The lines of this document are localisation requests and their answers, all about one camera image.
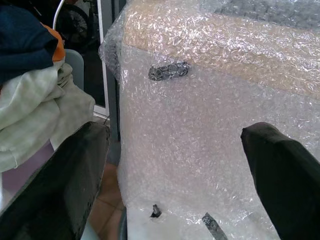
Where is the white door frame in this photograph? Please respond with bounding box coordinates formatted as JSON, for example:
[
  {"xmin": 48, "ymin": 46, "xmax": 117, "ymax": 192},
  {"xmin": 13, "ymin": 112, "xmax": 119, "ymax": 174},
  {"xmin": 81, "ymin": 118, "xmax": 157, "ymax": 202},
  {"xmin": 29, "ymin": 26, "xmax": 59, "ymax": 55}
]
[{"xmin": 96, "ymin": 0, "xmax": 111, "ymax": 109}]

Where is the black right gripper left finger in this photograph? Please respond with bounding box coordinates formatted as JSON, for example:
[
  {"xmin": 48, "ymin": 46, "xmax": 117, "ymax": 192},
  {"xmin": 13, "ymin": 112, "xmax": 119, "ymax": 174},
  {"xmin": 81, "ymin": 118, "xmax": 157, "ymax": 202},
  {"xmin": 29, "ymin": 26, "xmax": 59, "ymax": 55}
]
[{"xmin": 0, "ymin": 121, "xmax": 111, "ymax": 240}]

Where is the white cable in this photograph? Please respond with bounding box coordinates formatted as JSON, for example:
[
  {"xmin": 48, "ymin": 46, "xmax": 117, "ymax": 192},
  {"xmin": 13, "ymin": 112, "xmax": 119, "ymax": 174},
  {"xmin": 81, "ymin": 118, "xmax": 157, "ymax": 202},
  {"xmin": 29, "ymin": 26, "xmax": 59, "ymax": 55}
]
[{"xmin": 52, "ymin": 0, "xmax": 65, "ymax": 31}]

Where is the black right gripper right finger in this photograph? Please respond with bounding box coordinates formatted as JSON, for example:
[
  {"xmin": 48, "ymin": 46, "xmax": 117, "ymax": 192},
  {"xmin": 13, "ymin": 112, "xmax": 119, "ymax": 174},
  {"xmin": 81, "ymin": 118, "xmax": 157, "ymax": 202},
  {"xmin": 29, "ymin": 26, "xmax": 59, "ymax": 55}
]
[{"xmin": 240, "ymin": 121, "xmax": 320, "ymax": 240}]

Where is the navy blue garment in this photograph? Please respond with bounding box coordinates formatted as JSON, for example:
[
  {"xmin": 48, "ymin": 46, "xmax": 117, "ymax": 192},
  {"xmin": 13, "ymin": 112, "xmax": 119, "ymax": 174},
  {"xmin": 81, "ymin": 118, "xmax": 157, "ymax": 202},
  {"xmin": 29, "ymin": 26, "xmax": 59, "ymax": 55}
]
[{"xmin": 0, "ymin": 4, "xmax": 60, "ymax": 83}]

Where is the orange garment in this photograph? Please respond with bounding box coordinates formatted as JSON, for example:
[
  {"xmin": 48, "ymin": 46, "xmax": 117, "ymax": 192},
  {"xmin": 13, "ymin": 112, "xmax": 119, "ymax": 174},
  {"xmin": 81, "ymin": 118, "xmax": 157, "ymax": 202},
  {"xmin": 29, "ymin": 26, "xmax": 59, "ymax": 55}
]
[{"xmin": 41, "ymin": 23, "xmax": 66, "ymax": 63}]

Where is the black bicycle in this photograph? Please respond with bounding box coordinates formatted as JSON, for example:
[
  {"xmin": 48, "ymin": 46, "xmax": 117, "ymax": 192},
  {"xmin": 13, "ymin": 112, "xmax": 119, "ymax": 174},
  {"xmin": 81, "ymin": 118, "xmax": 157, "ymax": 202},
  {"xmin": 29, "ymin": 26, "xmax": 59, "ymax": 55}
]
[{"xmin": 56, "ymin": 0, "xmax": 101, "ymax": 50}]

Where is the pale green garment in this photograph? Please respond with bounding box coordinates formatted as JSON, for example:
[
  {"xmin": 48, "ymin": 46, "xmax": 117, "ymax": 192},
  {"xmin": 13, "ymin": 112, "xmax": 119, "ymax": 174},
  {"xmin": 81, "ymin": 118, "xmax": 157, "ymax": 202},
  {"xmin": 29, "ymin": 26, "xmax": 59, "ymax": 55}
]
[{"xmin": 0, "ymin": 59, "xmax": 96, "ymax": 173}]

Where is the bubble wrapped white appliance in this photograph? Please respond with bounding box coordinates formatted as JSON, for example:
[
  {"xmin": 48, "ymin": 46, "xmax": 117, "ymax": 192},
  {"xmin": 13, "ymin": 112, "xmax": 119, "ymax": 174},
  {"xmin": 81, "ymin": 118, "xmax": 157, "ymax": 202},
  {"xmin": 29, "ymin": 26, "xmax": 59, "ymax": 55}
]
[{"xmin": 98, "ymin": 0, "xmax": 320, "ymax": 240}]

